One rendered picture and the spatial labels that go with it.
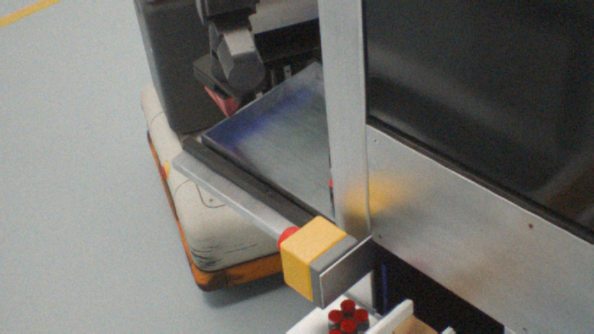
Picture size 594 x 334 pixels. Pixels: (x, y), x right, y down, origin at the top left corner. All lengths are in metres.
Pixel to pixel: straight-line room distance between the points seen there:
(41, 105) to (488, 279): 2.38
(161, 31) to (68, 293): 0.73
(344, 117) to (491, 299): 0.26
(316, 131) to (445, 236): 0.54
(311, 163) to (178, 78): 0.98
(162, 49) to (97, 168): 0.70
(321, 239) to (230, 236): 1.18
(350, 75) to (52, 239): 1.85
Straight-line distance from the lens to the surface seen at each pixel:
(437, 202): 1.13
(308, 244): 1.25
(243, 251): 2.47
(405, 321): 1.29
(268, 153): 1.62
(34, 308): 2.71
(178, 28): 2.44
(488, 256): 1.12
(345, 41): 1.10
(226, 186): 1.57
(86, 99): 3.34
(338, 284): 1.26
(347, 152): 1.20
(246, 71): 1.44
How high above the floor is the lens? 1.92
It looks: 41 degrees down
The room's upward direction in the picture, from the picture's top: 6 degrees counter-clockwise
